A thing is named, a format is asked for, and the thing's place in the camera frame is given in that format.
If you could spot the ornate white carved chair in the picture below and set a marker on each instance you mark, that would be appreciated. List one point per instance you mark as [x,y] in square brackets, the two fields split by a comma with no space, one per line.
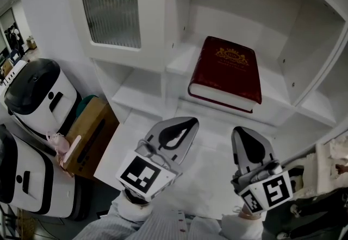
[329,168]

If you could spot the ribbed glass cabinet door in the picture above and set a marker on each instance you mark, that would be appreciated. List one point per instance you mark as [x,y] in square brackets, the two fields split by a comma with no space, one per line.
[111,2]

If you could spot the white and black service robot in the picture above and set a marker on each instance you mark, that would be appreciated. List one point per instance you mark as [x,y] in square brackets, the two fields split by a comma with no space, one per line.
[35,116]
[35,187]

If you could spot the large brown cardboard box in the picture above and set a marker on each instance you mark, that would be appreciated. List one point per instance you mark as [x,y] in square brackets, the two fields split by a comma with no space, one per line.
[92,130]

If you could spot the pale pink flat stick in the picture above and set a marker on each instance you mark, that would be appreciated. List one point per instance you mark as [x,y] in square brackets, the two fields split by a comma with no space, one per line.
[71,152]

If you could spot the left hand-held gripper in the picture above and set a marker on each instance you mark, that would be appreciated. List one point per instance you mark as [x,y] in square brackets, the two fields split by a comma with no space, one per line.
[138,173]

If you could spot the person's right forearm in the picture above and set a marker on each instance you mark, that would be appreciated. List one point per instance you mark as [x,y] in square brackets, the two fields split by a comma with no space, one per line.
[239,226]

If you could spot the small brown cardboard box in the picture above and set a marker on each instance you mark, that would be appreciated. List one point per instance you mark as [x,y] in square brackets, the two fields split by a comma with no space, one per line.
[31,44]

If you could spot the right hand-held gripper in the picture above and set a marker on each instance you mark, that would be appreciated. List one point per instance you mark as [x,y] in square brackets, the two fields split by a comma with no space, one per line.
[274,190]

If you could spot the white shelf unit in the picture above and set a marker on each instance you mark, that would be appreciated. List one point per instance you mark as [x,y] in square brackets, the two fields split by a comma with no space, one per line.
[239,21]

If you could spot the white desk with shelf hutch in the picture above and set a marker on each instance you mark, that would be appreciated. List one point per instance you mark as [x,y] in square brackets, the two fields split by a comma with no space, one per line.
[206,173]

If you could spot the dark red hardcover book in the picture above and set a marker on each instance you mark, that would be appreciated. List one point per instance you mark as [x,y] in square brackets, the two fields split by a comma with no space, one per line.
[225,70]

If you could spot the teal round item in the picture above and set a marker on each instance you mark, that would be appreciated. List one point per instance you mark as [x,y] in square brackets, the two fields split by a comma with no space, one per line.
[84,103]

